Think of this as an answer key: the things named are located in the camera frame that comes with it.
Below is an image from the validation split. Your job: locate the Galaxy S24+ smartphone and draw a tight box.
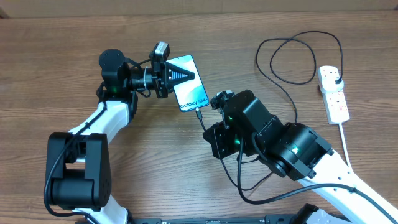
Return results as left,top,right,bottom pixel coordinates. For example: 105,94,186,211
167,55,209,112

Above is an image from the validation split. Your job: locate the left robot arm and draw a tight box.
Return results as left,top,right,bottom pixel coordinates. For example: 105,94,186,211
43,42,195,223

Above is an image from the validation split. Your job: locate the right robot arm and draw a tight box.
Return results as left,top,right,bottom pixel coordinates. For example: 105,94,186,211
203,90,397,223

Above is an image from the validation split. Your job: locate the white charger plug adapter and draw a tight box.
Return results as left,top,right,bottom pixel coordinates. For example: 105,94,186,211
319,77,344,94

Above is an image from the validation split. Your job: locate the white power strip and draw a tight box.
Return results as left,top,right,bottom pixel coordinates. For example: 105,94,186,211
317,65,351,125

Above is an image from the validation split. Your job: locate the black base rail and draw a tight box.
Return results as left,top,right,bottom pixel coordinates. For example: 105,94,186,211
74,203,349,224

